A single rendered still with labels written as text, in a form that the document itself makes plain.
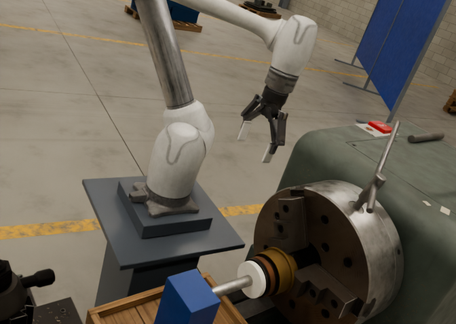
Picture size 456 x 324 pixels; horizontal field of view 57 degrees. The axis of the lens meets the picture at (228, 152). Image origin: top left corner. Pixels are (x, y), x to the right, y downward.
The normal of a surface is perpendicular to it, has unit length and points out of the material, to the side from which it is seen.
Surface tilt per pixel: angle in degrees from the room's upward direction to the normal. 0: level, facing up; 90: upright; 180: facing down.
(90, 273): 0
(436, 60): 90
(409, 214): 55
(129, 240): 0
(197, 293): 0
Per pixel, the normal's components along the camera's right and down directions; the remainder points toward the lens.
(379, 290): 0.63, 0.23
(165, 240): 0.28, -0.86
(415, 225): -0.54, -0.35
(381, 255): 0.62, -0.19
